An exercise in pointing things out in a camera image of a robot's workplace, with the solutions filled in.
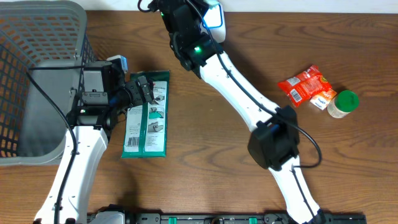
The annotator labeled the green 3M package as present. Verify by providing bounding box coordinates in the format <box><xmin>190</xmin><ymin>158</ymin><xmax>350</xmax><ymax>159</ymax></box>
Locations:
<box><xmin>121</xmin><ymin>70</ymin><xmax>170</xmax><ymax>159</ymax></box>

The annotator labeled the red snack packet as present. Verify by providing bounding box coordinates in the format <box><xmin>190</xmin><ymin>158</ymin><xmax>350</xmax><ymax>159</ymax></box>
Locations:
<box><xmin>277</xmin><ymin>65</ymin><xmax>332</xmax><ymax>107</ymax></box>

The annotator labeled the small orange box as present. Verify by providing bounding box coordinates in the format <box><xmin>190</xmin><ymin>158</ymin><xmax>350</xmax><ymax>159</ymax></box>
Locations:
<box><xmin>310</xmin><ymin>89</ymin><xmax>337</xmax><ymax>110</ymax></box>

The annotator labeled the green lid jar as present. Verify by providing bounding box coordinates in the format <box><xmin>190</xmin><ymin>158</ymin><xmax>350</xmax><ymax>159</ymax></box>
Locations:
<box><xmin>327</xmin><ymin>90</ymin><xmax>359</xmax><ymax>118</ymax></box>

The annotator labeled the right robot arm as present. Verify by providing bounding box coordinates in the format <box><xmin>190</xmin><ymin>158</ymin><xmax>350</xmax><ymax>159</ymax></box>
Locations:
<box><xmin>148</xmin><ymin>0</ymin><xmax>325</xmax><ymax>223</ymax></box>

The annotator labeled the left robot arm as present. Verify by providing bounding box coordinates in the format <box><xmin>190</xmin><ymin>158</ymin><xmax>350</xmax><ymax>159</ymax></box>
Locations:
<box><xmin>34</xmin><ymin>55</ymin><xmax>154</xmax><ymax>223</ymax></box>

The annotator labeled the white barcode scanner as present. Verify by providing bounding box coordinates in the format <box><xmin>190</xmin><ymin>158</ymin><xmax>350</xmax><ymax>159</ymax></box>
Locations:
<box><xmin>203</xmin><ymin>0</ymin><xmax>226</xmax><ymax>44</ymax></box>

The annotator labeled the grey plastic mesh basket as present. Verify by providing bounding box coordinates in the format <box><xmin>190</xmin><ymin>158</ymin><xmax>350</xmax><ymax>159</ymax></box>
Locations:
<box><xmin>1</xmin><ymin>1</ymin><xmax>96</xmax><ymax>166</ymax></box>

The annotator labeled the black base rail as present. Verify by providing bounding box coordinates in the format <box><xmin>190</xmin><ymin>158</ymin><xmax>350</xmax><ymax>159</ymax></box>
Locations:
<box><xmin>86</xmin><ymin>204</ymin><xmax>368</xmax><ymax>224</ymax></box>

